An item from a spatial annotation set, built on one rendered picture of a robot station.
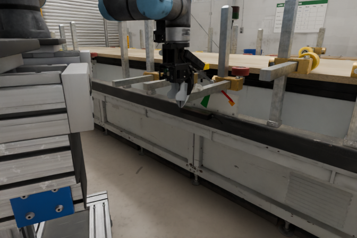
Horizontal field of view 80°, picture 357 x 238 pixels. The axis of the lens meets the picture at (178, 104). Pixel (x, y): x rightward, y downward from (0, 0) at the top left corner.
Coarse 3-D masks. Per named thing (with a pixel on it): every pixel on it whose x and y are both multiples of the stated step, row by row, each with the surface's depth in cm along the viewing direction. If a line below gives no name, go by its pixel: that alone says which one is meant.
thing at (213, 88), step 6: (210, 84) 86; (216, 84) 86; (222, 84) 88; (228, 84) 92; (204, 90) 79; (210, 90) 82; (216, 90) 85; (192, 96) 74; (198, 96) 77; (204, 96) 79; (186, 102) 72
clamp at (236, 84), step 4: (216, 76) 97; (228, 76) 97; (216, 80) 97; (220, 80) 96; (228, 80) 93; (232, 80) 92; (236, 80) 91; (240, 80) 92; (232, 84) 92; (236, 84) 91; (240, 84) 93; (228, 88) 94; (232, 88) 93; (236, 88) 91; (240, 88) 93
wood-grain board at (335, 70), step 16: (80, 48) 283; (96, 48) 283; (112, 48) 283; (128, 48) 283; (240, 64) 116; (256, 64) 116; (320, 64) 116; (336, 64) 116; (352, 64) 116; (320, 80) 87; (336, 80) 84; (352, 80) 80
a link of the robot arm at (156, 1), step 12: (132, 0) 53; (144, 0) 49; (156, 0) 48; (168, 0) 50; (180, 0) 56; (132, 12) 55; (144, 12) 50; (156, 12) 49; (168, 12) 52; (180, 12) 57
